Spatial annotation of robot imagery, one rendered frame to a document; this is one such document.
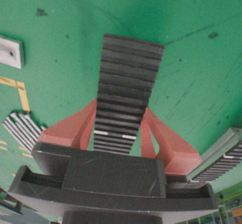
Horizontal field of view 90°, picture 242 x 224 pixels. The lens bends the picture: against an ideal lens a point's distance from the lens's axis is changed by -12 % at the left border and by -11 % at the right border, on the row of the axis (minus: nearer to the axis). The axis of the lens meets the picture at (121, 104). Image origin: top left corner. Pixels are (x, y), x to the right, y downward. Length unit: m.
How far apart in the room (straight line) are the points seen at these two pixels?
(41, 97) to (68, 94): 0.04
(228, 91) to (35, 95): 0.25
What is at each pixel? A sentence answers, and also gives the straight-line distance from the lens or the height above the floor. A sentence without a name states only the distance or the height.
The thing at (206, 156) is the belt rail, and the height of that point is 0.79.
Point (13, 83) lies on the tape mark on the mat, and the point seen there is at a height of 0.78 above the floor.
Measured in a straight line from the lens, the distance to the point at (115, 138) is 0.17.
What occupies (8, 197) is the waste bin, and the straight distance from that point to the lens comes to 4.88.
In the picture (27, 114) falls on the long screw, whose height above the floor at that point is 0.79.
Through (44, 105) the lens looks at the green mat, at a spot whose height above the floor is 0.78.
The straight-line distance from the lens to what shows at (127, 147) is 0.18.
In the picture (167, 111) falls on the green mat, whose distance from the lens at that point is 0.19.
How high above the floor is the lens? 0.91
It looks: 49 degrees down
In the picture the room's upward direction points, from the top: 175 degrees counter-clockwise
